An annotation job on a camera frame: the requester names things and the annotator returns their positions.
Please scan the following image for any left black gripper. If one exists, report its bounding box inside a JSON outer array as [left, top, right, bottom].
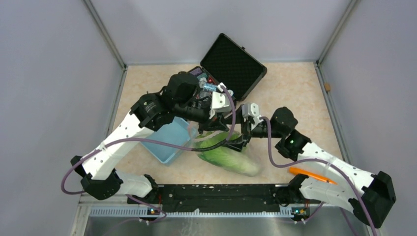
[[175, 99, 230, 134]]

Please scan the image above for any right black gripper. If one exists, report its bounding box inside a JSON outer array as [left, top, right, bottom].
[[218, 105, 284, 151]]

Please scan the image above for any clear zip top bag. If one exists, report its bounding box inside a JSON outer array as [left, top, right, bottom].
[[187, 123, 263, 178]]

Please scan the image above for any green napa cabbage toy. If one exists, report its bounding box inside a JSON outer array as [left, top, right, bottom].
[[197, 131, 261, 177]]

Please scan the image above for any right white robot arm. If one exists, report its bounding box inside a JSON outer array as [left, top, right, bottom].
[[236, 104, 396, 229]]

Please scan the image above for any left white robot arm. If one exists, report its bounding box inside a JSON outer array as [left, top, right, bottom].
[[71, 72, 228, 203]]

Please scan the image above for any light blue plastic basket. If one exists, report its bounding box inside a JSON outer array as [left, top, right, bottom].
[[140, 117, 198, 167]]

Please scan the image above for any black poker chip case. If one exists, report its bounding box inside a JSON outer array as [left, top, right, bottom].
[[189, 33, 268, 101]]

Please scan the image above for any orange marker pen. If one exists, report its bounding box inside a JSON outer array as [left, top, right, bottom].
[[289, 167, 337, 184]]

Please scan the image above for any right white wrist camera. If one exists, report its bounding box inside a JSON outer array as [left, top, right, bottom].
[[241, 103, 262, 129]]

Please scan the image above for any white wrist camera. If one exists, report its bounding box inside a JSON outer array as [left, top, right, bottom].
[[241, 103, 262, 129], [209, 83, 234, 118]]

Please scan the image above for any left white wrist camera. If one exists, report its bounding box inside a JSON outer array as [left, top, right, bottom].
[[209, 83, 234, 118]]

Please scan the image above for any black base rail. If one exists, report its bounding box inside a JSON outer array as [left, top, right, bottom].
[[140, 184, 319, 213]]

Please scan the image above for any white cable duct strip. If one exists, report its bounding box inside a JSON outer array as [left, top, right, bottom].
[[89, 206, 294, 218]]

